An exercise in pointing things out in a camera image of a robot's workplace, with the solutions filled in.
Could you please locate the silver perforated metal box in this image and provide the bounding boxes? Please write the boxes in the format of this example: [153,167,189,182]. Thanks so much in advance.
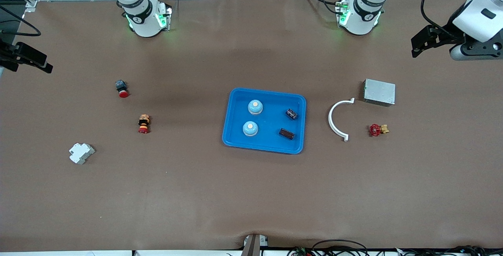
[363,79,396,107]

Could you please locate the black red push button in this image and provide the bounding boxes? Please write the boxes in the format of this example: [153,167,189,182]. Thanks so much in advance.
[115,80,130,98]

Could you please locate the brass valve with red handwheel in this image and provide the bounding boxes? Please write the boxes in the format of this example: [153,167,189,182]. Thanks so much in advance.
[369,124,390,137]

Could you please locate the white circuit breaker block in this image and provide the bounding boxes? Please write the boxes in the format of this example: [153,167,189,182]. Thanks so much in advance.
[69,143,95,165]

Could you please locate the yellow red emergency stop button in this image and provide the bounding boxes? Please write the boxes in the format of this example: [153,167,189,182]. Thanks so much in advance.
[138,114,151,134]

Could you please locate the blue plastic tray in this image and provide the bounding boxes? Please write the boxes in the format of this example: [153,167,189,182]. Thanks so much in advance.
[222,88,307,155]

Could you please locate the white curved plastic bracket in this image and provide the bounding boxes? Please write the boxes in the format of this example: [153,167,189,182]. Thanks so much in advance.
[328,98,355,142]

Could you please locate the black table edge cables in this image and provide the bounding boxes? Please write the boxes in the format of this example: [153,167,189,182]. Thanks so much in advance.
[289,239,503,256]

